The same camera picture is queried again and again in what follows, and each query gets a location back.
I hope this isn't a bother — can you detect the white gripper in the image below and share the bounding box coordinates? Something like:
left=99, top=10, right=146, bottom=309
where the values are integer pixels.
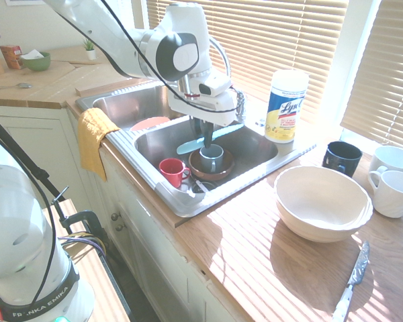
left=168, top=89, right=240, bottom=149

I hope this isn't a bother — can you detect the light blue plastic knife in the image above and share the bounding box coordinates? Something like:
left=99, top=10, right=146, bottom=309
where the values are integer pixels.
left=176, top=123, right=245, bottom=156

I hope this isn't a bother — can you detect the metal sink drain strainer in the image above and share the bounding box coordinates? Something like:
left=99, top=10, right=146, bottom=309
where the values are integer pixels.
left=191, top=180, right=219, bottom=195

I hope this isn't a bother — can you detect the stainless steel double sink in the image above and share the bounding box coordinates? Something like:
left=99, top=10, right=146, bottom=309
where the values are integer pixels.
left=75, top=80, right=318, bottom=219

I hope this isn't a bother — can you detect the chrome sink faucet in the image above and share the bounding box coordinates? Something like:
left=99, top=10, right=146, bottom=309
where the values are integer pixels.
left=208, top=36, right=248, bottom=119

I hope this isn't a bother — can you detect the grey ceramic mug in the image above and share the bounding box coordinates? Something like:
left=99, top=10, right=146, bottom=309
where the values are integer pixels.
left=199, top=144, right=225, bottom=174

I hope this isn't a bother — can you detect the brown ceramic bowl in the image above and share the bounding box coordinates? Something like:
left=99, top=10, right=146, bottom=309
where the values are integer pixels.
left=188, top=149, right=236, bottom=182

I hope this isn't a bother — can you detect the red mug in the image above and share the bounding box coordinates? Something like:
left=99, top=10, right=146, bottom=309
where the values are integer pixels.
left=159, top=158, right=192, bottom=189

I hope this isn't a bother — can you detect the orange plate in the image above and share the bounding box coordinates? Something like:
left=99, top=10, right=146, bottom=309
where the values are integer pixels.
left=130, top=116, right=171, bottom=132

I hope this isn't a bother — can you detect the Lysol wipes canister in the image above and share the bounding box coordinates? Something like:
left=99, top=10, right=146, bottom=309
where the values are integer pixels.
left=264, top=69, right=310, bottom=144

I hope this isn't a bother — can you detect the yellow dish cloth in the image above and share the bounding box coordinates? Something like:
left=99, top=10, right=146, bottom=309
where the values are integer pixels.
left=77, top=107, right=121, bottom=182

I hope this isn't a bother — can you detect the wide wooden window blind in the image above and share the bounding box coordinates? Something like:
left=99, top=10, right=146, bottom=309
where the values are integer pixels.
left=145, top=0, right=351, bottom=125

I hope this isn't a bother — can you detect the small potted plant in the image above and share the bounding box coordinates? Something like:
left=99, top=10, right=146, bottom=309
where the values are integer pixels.
left=81, top=38, right=99, bottom=61

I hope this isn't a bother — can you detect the large cream bowl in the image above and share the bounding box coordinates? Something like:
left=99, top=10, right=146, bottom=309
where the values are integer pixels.
left=273, top=165, right=374, bottom=244

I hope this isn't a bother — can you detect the black mug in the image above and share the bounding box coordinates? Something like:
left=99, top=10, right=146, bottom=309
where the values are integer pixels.
left=322, top=141, right=363, bottom=178

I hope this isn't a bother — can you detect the black metal clamp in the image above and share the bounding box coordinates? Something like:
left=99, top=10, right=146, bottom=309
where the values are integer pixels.
left=51, top=186, right=107, bottom=258

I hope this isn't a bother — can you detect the green bowl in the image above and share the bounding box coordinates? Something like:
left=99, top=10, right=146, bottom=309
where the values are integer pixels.
left=21, top=51, right=52, bottom=72

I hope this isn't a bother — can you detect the narrow wooden window blind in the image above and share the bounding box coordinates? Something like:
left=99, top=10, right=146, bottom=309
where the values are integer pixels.
left=340, top=0, right=403, bottom=152

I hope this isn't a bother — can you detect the white mug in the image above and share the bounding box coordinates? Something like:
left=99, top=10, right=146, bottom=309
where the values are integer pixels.
left=367, top=170, right=403, bottom=219
left=368, top=145, right=403, bottom=175

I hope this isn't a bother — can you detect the metal spoon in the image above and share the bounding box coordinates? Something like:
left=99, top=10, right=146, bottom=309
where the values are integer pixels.
left=0, top=82, right=33, bottom=92

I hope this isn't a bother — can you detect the orange cardboard box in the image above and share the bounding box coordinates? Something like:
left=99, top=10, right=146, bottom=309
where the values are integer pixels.
left=0, top=44, right=23, bottom=70

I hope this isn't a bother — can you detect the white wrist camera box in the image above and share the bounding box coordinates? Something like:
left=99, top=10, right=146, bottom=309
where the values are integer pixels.
left=187, top=70, right=232, bottom=99

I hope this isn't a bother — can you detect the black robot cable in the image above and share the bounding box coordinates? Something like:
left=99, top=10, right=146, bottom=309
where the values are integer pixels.
left=99, top=0, right=242, bottom=113

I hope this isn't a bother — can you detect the multicoloured cable bundle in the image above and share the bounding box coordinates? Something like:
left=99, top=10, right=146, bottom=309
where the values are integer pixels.
left=58, top=231, right=107, bottom=260

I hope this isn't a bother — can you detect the patterned-blade white-handled knife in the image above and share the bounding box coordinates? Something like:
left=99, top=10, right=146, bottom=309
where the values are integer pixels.
left=331, top=240, right=371, bottom=322

